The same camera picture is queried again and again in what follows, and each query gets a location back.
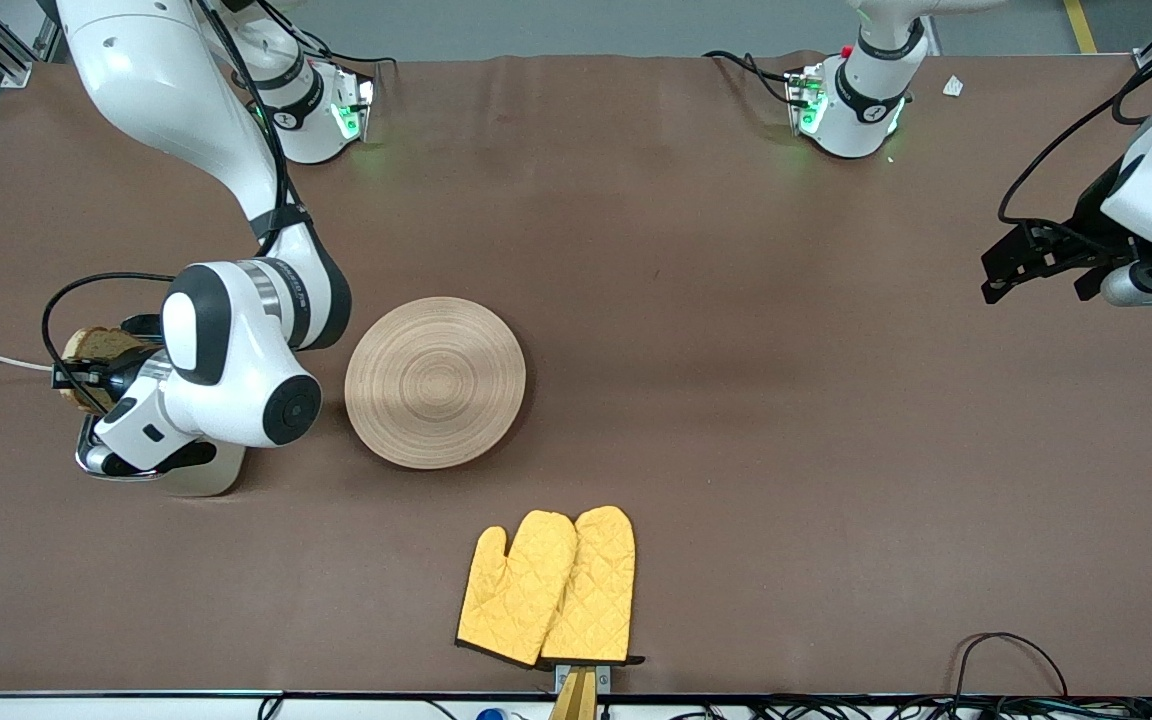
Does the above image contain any round wooden plate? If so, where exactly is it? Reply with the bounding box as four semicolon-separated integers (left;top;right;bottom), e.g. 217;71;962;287
344;297;528;471

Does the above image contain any brown bread slice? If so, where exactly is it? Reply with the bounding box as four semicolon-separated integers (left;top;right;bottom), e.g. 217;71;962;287
59;327;149;413

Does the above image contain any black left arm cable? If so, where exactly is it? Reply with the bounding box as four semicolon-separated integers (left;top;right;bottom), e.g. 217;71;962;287
998;35;1152;226

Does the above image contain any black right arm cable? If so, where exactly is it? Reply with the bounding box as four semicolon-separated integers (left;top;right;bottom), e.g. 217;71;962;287
41;0;297;413

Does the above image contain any yellow floor tape strip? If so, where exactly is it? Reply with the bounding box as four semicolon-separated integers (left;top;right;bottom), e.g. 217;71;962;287
1063;0;1100;54

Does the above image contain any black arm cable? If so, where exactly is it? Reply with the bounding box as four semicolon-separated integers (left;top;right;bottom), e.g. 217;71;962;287
998;35;1152;226
41;0;297;413

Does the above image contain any brown table cover sheet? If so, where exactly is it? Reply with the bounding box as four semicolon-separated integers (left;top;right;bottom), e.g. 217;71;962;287
0;50;1152;696

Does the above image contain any black looped cable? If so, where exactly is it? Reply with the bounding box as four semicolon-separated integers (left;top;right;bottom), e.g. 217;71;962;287
954;632;1072;701

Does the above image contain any small silver metal bracket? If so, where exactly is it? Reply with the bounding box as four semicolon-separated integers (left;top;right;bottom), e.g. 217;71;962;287
554;663;612;696

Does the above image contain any yellow wooden stick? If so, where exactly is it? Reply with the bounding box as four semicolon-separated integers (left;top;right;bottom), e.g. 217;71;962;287
548;668;599;720

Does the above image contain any beige chrome two-slot toaster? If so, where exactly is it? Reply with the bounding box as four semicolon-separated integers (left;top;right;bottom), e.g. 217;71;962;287
74;400;249;498

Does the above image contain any black base cable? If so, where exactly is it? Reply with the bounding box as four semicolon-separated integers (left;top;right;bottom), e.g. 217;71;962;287
704;50;797;106

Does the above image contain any yellow quilted oven mitt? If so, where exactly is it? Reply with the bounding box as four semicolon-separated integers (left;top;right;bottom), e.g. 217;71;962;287
540;505;647;667
455;510;579;668

